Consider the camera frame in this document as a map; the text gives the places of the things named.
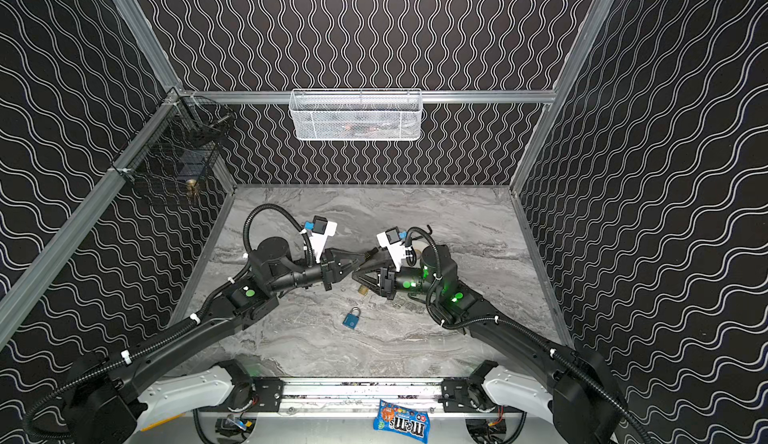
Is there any blue padlock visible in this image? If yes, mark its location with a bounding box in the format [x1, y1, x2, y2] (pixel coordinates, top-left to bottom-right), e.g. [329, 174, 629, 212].
[342, 307, 361, 329]

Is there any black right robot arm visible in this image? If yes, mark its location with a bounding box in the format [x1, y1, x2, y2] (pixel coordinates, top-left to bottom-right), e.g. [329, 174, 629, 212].
[352, 227, 651, 443]

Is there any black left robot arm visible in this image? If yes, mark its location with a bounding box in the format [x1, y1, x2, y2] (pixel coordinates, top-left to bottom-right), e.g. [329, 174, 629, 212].
[22, 203, 376, 443]

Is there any blue candy bag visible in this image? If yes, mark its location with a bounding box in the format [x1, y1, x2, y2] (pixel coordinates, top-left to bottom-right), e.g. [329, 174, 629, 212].
[372, 400, 431, 443]

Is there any brass padlock in basket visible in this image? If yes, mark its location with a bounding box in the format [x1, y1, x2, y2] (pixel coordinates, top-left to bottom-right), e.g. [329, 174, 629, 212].
[186, 179, 200, 202]

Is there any yellow block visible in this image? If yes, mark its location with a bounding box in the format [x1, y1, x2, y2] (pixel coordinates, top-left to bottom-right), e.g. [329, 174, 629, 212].
[138, 420, 163, 432]

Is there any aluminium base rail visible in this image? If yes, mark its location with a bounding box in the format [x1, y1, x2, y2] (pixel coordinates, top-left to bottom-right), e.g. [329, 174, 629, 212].
[197, 375, 607, 418]

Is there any white mesh wall basket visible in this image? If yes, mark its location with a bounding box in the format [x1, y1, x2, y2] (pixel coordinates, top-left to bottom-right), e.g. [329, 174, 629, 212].
[288, 88, 424, 141]

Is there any black wire wall basket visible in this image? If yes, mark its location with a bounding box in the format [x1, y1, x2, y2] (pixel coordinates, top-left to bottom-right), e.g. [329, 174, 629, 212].
[118, 94, 235, 208]

